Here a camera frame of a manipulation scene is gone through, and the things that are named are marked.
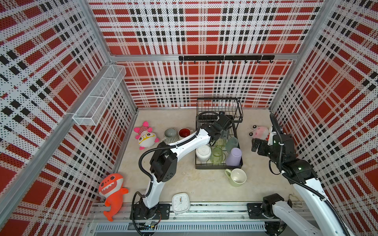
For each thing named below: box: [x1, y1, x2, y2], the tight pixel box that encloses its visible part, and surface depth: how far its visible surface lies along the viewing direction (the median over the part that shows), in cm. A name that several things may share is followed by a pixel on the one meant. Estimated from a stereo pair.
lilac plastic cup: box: [225, 147, 243, 167], surface depth 82 cm
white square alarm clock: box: [171, 192, 190, 216], surface depth 76 cm
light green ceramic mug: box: [224, 168, 248, 188], surface depth 80 cm
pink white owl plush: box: [133, 120, 160, 150], surface depth 99 cm
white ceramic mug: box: [195, 144, 212, 163], surface depth 86 cm
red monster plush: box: [98, 173, 129, 222], surface depth 76 cm
